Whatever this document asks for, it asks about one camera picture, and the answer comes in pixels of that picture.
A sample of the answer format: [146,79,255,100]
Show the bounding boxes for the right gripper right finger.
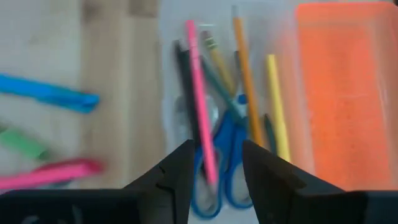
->
[241,139,346,224]

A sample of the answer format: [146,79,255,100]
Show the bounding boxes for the blue pen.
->
[0,73,101,115]

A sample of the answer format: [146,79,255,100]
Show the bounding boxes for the orange plastic box lid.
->
[294,1,398,192]

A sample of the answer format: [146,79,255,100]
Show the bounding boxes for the clear plastic supply box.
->
[157,0,317,224]

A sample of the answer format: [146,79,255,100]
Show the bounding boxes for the pink pencil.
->
[185,19,219,187]

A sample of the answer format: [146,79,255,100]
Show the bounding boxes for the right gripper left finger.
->
[123,139,196,224]

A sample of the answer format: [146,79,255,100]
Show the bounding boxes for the blue handled scissors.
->
[190,93,255,220]

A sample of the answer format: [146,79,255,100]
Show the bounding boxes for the yellow pencil with eraser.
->
[200,30,236,96]

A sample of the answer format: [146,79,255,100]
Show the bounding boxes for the slim black pen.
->
[174,39,201,147]

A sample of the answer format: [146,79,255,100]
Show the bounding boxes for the pink highlighter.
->
[0,157,105,191]

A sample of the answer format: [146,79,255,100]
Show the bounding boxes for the yellow highlighter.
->
[265,54,292,163]

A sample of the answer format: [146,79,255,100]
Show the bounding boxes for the orange pencil blue eraser cap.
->
[231,5,265,147]

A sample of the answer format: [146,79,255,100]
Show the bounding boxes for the green ballpoint pen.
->
[0,124,52,162]

